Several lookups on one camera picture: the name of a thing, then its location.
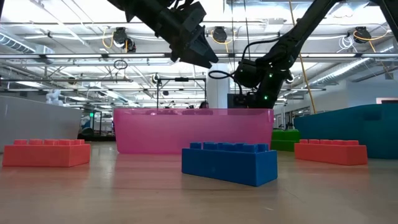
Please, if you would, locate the silver ceiling duct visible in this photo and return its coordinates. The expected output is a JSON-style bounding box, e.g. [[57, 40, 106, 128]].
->
[[0, 32, 55, 55], [310, 46, 398, 86]]

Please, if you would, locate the yellow hanging cable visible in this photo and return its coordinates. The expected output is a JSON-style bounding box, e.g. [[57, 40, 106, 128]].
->
[[288, 0, 317, 115]]

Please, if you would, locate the black hanging cable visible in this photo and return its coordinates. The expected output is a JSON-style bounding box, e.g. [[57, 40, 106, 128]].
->
[[244, 0, 251, 47]]

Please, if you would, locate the long ceiling light rail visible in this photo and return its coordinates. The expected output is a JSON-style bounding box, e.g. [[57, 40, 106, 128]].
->
[[0, 53, 398, 59]]

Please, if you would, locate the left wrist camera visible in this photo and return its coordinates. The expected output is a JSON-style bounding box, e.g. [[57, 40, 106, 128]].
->
[[182, 1, 208, 32]]

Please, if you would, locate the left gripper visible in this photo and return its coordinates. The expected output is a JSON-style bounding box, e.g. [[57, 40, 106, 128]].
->
[[154, 6, 219, 70]]

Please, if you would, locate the teal plastic bin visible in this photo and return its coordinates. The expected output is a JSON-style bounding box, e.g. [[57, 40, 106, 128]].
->
[[294, 103, 398, 160]]

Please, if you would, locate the translucent pink plastic bin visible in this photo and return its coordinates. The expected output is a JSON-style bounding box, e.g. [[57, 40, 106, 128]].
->
[[113, 108, 275, 156]]

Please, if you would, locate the green toy brick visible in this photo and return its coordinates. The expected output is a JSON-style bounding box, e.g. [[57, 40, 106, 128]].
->
[[271, 129, 302, 152]]

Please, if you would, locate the white building column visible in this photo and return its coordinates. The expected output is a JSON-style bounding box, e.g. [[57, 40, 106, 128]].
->
[[206, 63, 233, 110]]

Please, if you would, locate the black background rig frame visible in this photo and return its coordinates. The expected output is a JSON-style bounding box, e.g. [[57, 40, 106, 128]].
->
[[156, 77, 208, 110]]

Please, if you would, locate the wall-mounted screen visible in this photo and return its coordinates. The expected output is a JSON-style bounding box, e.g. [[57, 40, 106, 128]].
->
[[375, 97, 398, 105]]

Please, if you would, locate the orange toy brick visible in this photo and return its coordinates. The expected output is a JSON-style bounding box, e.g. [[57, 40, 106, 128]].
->
[[2, 139, 91, 168], [294, 139, 369, 166]]

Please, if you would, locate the blue toy brick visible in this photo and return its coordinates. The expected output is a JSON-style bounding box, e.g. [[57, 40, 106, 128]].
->
[[182, 142, 279, 187]]

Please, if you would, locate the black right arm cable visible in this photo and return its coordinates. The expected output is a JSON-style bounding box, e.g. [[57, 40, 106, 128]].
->
[[207, 37, 280, 94]]

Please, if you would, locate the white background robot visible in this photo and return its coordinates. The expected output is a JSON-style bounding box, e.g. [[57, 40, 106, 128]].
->
[[45, 89, 65, 106]]

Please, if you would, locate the grey plastic bin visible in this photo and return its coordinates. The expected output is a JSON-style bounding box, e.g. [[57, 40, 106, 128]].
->
[[0, 95, 83, 153]]

